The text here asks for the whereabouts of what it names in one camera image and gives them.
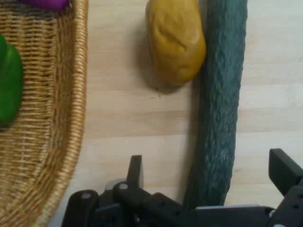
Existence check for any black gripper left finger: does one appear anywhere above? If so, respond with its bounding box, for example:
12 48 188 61
62 155 197 227

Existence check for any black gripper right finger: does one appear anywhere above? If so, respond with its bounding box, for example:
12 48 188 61
265 148 303 227

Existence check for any dark green toy cucumber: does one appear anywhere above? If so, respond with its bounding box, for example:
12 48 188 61
183 0 249 211

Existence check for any woven wicker basket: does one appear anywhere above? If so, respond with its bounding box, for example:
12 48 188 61
0 0 89 227

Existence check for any yellow-brown toy potato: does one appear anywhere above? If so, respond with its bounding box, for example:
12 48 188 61
145 0 206 95

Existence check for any green toy bell pepper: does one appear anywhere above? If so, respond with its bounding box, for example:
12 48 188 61
0 33 24 127

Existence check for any purple toy eggplant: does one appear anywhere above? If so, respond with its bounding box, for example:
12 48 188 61
18 0 71 11

